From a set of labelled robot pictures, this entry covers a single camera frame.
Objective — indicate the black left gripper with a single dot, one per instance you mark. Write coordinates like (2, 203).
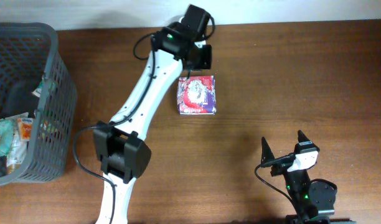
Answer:
(207, 61)

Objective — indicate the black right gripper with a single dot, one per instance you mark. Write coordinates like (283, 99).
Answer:
(267, 154)

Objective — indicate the red purple floral pack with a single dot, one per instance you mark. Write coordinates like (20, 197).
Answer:
(196, 95)

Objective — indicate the teal wet wipes pack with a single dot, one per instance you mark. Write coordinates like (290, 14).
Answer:
(6, 136)

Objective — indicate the green tissue pack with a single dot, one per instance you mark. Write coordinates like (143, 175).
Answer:
(38, 91)

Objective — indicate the orange tissue pack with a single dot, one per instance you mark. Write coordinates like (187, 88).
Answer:
(25, 128)

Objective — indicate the white tube gold cap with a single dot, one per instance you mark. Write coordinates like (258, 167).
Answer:
(18, 150)

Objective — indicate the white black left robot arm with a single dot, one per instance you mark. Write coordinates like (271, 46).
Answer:
(120, 144)

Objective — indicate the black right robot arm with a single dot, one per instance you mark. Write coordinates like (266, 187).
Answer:
(312, 199)

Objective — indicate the white barcode scanner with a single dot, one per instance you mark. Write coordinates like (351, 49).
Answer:
(199, 43)

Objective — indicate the grey plastic mesh basket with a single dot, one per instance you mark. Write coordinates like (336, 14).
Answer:
(29, 53)

